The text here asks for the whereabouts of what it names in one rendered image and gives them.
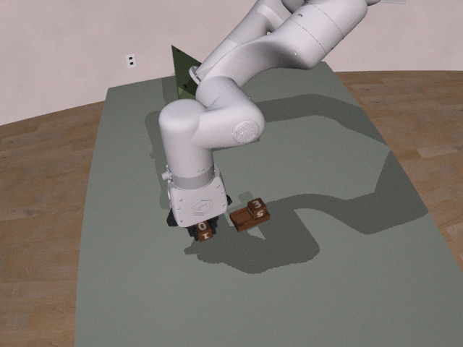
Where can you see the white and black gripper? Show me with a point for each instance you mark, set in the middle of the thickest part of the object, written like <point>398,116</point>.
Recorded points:
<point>192,206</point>

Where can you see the brown wooden number cube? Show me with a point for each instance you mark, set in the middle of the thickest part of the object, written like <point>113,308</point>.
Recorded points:
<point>256,208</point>
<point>204,231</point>

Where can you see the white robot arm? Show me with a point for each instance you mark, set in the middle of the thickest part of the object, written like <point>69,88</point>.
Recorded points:
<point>222,114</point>

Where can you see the brown wooden tray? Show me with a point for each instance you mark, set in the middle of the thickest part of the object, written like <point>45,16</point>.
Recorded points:
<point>242,219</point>

